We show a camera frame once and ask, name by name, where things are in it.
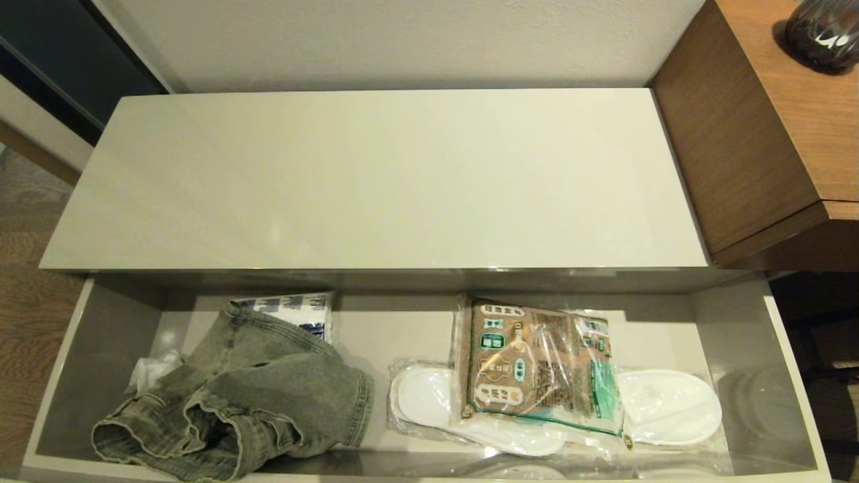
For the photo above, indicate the dark glass door panel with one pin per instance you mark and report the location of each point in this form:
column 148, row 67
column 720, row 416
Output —
column 60, row 60

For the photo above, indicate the white cabinet drawer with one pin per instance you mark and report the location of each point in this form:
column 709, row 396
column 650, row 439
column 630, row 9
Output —
column 758, row 349

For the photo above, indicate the grey-green denim shorts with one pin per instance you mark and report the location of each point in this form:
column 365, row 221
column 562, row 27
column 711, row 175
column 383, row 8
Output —
column 268, row 396

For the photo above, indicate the white plastic bag roll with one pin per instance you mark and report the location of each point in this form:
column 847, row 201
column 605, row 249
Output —
column 151, row 372

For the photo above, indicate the dark glass vase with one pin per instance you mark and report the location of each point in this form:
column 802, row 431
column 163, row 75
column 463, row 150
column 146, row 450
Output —
column 824, row 33

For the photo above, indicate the brown grain packet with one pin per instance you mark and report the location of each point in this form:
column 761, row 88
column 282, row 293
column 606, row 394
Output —
column 537, row 365

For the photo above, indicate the brown wooden desk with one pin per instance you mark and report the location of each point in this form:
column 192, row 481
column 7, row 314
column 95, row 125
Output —
column 738, row 134

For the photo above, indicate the glossy white low cabinet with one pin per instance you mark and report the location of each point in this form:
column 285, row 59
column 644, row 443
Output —
column 402, row 181

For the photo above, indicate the white blue printed packet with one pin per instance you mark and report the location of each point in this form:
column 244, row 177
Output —
column 302, row 312

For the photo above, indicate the clear plastic slipper bag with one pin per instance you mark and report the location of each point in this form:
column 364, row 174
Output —
column 719, row 439

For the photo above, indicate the white disposable slipper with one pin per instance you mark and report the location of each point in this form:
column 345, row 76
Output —
column 426, row 402
column 671, row 406

